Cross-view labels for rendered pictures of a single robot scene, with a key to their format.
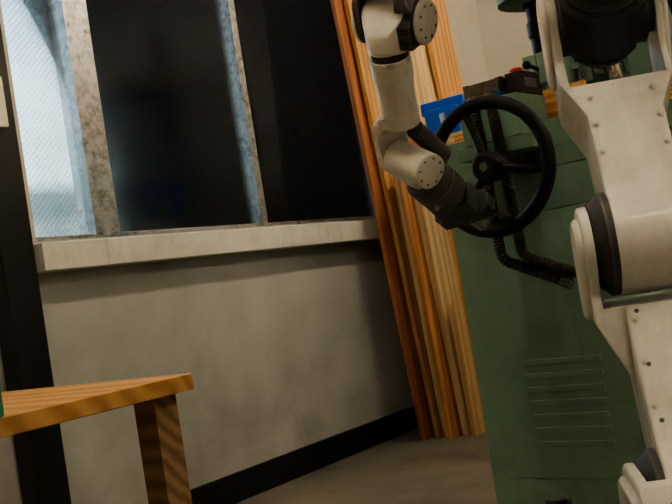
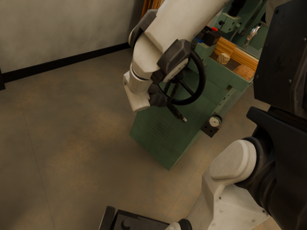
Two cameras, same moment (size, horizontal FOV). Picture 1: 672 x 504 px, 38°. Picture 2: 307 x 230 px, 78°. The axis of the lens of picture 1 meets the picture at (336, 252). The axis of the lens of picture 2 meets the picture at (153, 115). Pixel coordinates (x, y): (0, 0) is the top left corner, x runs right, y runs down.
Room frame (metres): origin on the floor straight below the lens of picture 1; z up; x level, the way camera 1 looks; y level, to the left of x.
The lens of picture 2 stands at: (1.19, -0.08, 1.24)
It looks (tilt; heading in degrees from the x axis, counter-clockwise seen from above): 41 degrees down; 343
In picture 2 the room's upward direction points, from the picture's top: 24 degrees clockwise
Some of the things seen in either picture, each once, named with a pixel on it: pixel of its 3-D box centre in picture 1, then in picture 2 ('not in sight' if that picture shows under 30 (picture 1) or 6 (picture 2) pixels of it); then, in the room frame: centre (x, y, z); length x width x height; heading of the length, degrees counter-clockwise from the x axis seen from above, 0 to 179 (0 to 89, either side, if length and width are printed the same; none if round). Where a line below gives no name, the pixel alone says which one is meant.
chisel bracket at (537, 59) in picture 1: (552, 74); (227, 23); (2.23, -0.56, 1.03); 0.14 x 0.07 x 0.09; 141
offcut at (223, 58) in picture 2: not in sight; (223, 58); (2.04, -0.55, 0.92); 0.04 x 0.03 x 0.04; 29
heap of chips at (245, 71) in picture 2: not in sight; (246, 70); (2.01, -0.66, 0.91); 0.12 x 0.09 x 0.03; 141
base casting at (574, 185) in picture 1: (589, 188); (209, 64); (2.31, -0.62, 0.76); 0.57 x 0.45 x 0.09; 141
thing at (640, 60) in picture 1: (644, 65); (260, 36); (2.26, -0.79, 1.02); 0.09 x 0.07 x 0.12; 51
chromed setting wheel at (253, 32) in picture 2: (621, 66); (252, 34); (2.24, -0.73, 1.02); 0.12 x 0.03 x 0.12; 141
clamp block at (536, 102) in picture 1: (504, 121); (195, 47); (2.08, -0.41, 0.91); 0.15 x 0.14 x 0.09; 51
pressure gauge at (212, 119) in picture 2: not in sight; (214, 121); (1.89, -0.62, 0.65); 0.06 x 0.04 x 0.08; 51
